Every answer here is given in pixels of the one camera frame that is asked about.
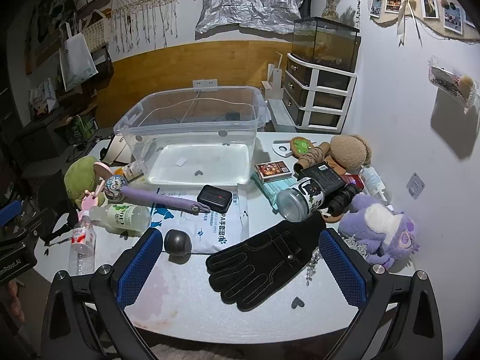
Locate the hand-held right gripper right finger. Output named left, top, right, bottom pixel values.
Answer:
left=319, top=229, right=443, bottom=360

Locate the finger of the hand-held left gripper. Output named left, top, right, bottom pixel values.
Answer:
left=0, top=199, right=57, bottom=246

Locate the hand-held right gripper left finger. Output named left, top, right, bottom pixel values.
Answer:
left=41, top=227, right=164, bottom=360

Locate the clear bottle with green label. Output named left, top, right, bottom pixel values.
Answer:
left=89, top=202, right=152, bottom=233

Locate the round patterned tin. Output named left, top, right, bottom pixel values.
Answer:
left=104, top=175, right=130, bottom=202

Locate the black leather glove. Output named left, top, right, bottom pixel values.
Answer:
left=205, top=214, right=328, bottom=312

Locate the white wet wipes pack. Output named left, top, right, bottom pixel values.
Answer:
left=149, top=190, right=250, bottom=254

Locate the small black case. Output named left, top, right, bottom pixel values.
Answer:
left=197, top=184, right=233, bottom=217

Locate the clear plastic storage container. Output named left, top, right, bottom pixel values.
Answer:
left=113, top=86, right=269, bottom=187

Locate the person's left hand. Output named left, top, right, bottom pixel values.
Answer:
left=5, top=280, right=26, bottom=327

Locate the dark grey round ball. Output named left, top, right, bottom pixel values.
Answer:
left=164, top=229, right=193, bottom=264

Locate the purple plush toy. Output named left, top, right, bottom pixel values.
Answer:
left=337, top=193, right=421, bottom=268

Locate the green plush toy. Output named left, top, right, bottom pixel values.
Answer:
left=64, top=156, right=100, bottom=208

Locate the pink hand fan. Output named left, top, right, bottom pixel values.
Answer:
left=82, top=161, right=114, bottom=211

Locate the clear jar with cat print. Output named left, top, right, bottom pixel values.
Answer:
left=277, top=178, right=325, bottom=223

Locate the dark shelf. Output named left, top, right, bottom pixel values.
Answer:
left=0, top=43, right=115, bottom=181

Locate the dark red box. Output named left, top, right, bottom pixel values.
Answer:
left=344, top=174, right=365, bottom=193

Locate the small clear bottle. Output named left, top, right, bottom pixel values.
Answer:
left=359, top=166, right=389, bottom=204

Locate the small cream bottle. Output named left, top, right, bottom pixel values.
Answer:
left=121, top=160, right=148, bottom=181

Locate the black rectangular box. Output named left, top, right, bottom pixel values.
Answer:
left=299, top=161, right=348, bottom=196

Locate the teal tissue packet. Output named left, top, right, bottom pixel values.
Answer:
left=251, top=174, right=301, bottom=211

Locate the green box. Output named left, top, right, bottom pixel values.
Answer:
left=69, top=114, right=95, bottom=146

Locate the white printed bag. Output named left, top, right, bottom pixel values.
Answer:
left=29, top=78, right=59, bottom=121

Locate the white appliance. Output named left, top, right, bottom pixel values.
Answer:
left=99, top=137, right=132, bottom=166

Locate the brown teddy bear plush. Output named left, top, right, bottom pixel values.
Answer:
left=293, top=133, right=373, bottom=176

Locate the playing card box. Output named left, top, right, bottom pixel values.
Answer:
left=255, top=160, right=293, bottom=184

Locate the green frog coaster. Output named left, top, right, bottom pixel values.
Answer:
left=290, top=136, right=318, bottom=157

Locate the white triangular holder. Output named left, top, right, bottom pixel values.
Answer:
left=272, top=139, right=293, bottom=157

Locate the white tote bag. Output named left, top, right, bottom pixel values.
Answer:
left=59, top=22, right=99, bottom=93

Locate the white drawer unit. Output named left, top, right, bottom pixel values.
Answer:
left=282, top=53, right=357, bottom=134

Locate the woven basket bag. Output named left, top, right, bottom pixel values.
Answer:
left=80, top=9, right=108, bottom=52

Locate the white wooden stand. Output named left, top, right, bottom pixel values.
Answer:
left=262, top=52, right=286, bottom=100

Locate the clear hanging bag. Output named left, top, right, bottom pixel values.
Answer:
left=428, top=56, right=480, bottom=114

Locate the glass tank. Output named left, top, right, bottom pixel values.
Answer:
left=292, top=16, right=361, bottom=73

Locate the white ribbon bow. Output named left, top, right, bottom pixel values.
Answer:
left=396, top=0, right=423, bottom=48

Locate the burlap photo board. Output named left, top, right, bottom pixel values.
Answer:
left=357, top=0, right=480, bottom=44

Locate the silver foil sheet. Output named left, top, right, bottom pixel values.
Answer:
left=194, top=0, right=312, bottom=35

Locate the crystal bead chain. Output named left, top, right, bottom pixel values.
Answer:
left=305, top=235, right=369, bottom=286

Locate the adhesive wall hook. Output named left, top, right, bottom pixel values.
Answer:
left=406, top=172, right=426, bottom=200

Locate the white cable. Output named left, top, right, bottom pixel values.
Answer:
left=145, top=88, right=260, bottom=125

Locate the white macrame wall hanging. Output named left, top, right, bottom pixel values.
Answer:
left=110, top=0, right=181, bottom=55

